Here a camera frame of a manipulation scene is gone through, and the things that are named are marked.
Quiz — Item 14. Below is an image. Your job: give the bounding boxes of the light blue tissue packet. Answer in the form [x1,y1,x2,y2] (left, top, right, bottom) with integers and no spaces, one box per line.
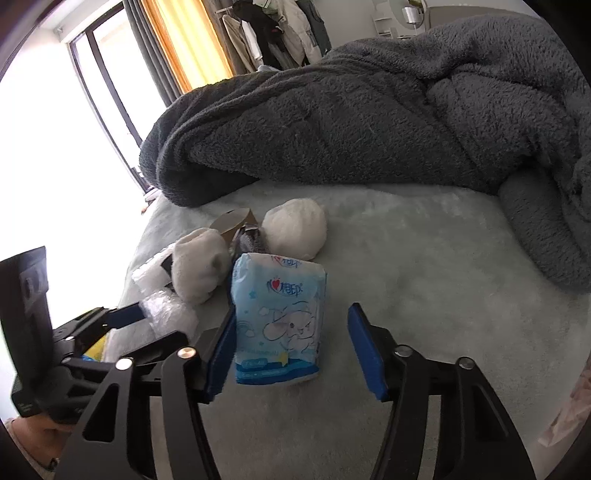
[231,252,329,387]

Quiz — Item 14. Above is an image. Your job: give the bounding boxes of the brown padded headboard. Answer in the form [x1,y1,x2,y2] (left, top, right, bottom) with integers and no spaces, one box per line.
[427,6,532,29]

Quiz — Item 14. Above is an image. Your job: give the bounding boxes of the yellow wrapper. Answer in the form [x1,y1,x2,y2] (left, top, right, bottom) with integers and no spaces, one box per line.
[85,332,110,363]

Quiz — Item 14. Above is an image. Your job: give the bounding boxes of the pink patterned cloth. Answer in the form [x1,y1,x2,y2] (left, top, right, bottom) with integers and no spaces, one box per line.
[537,378,584,448]

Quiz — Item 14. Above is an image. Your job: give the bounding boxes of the yellow curtain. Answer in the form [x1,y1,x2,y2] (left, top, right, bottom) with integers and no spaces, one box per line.
[140,0,234,94]

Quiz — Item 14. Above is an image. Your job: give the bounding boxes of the clear plastic wrap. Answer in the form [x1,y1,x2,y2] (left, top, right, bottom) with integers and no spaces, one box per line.
[131,249,200,344]

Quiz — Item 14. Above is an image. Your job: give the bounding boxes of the round white sock ball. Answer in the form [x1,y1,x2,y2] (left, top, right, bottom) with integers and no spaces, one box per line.
[262,198,328,260]

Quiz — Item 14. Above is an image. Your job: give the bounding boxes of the folded white sock ball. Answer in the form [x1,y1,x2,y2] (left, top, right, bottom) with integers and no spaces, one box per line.
[171,228,232,305]

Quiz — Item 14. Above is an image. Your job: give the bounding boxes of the clothes on rack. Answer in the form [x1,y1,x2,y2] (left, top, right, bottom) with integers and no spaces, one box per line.
[222,13,260,75]

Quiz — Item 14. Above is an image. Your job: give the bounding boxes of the brown cardboard piece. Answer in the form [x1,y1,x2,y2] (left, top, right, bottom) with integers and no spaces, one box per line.
[209,208,257,248]

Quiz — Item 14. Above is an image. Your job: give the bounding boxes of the grey curtain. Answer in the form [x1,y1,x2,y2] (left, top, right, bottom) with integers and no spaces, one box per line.
[123,0,186,107]
[203,0,243,77]

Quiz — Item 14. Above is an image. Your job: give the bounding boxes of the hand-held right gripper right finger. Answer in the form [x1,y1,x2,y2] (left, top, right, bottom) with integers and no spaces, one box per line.
[347,302,537,480]

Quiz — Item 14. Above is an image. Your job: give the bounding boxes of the bed with light grey sheet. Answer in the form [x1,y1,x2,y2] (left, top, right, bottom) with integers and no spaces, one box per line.
[122,178,591,480]

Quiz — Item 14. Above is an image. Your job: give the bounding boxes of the person's left hand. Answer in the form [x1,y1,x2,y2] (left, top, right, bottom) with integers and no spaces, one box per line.
[4,416,75,463]

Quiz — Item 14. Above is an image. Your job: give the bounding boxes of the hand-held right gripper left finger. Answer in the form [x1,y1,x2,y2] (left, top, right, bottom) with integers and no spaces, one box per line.
[54,302,238,480]

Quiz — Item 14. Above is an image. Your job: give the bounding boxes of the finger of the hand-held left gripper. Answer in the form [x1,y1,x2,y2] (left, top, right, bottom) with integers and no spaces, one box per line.
[121,330,202,370]
[107,302,154,331]

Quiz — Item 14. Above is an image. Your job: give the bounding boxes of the round vanity mirror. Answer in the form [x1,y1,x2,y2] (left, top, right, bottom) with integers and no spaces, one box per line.
[390,0,428,22]

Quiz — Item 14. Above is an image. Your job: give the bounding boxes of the glass balcony door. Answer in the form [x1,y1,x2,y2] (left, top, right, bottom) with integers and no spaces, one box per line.
[0,9,145,195]

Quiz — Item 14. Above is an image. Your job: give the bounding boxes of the black garment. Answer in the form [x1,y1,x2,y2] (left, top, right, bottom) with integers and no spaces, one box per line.
[233,0,288,49]

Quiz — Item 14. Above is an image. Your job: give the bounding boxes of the dark grey fleece blanket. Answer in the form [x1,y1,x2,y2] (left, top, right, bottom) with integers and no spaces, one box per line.
[140,14,591,292]

